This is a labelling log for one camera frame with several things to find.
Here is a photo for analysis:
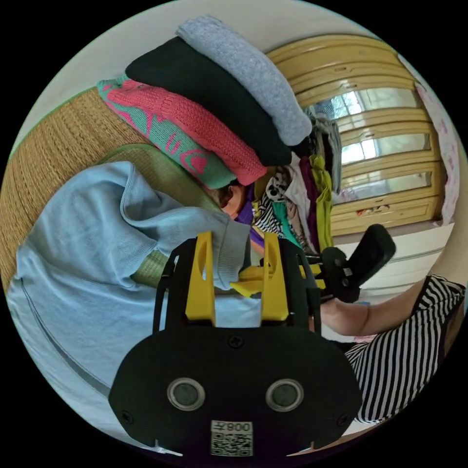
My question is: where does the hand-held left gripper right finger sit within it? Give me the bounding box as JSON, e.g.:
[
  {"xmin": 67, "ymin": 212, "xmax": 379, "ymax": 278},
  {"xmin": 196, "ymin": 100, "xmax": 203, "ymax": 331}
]
[{"xmin": 260, "ymin": 232, "xmax": 290, "ymax": 323}]

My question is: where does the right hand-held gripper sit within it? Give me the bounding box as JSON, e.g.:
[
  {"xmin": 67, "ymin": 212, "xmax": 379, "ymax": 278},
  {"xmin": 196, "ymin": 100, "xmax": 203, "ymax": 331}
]
[{"xmin": 230, "ymin": 247, "xmax": 362, "ymax": 305}]

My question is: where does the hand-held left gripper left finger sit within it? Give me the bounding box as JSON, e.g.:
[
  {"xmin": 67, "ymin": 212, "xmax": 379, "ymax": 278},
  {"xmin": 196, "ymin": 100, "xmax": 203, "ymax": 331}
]
[{"xmin": 184, "ymin": 231, "xmax": 217, "ymax": 327}]

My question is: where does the light blue long sleeve shirt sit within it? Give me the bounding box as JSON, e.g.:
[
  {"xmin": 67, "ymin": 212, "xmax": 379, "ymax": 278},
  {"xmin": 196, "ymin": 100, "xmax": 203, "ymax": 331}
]
[{"xmin": 5, "ymin": 160, "xmax": 265, "ymax": 451}]

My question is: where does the person's right forearm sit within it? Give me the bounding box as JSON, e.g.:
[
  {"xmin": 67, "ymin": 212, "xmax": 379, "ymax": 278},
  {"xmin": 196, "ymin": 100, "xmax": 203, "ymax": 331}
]
[{"xmin": 331, "ymin": 274, "xmax": 430, "ymax": 338}]

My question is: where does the person's right hand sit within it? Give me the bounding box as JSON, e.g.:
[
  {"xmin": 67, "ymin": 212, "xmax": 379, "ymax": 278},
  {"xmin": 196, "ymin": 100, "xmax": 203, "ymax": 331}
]
[{"xmin": 311, "ymin": 292, "xmax": 340, "ymax": 332}]

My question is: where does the person's body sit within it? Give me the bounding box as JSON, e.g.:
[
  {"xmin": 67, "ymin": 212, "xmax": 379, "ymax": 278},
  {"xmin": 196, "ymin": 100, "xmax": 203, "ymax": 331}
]
[{"xmin": 343, "ymin": 274, "xmax": 468, "ymax": 426}]

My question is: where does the pile of clothes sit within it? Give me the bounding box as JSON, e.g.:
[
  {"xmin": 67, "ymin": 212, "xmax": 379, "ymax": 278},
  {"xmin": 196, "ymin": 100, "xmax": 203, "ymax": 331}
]
[{"xmin": 97, "ymin": 14, "xmax": 343, "ymax": 257}]

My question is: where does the yellow wooden cupboard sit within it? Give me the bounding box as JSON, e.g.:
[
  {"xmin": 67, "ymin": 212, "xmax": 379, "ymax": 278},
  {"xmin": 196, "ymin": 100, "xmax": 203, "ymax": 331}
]
[{"xmin": 265, "ymin": 34, "xmax": 449, "ymax": 239}]

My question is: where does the pink floral curtain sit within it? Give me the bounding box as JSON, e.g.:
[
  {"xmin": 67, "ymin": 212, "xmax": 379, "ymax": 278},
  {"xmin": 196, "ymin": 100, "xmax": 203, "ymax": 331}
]
[{"xmin": 414, "ymin": 81, "xmax": 462, "ymax": 227}]

